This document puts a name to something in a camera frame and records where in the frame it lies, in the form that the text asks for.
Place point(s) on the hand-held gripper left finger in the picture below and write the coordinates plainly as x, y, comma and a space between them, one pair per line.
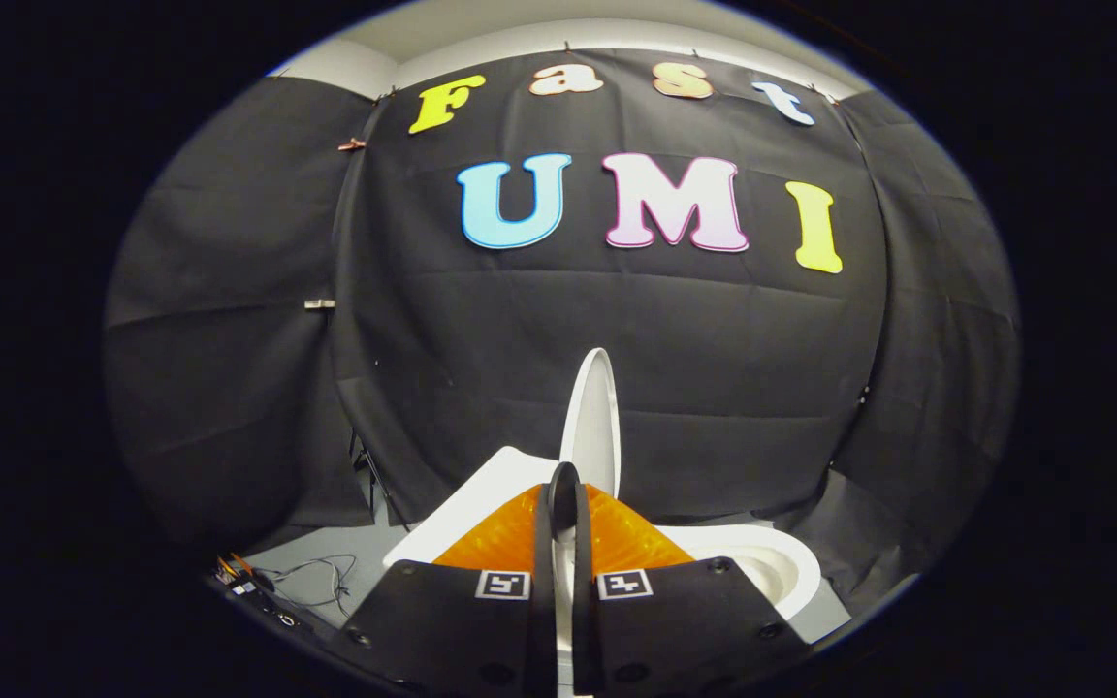
541, 582

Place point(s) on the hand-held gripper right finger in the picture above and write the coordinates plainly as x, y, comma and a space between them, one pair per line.
588, 620

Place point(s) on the white toilet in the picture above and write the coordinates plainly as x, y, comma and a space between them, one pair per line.
772, 572

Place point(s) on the black backdrop cloth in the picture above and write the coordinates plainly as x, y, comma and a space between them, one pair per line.
617, 330

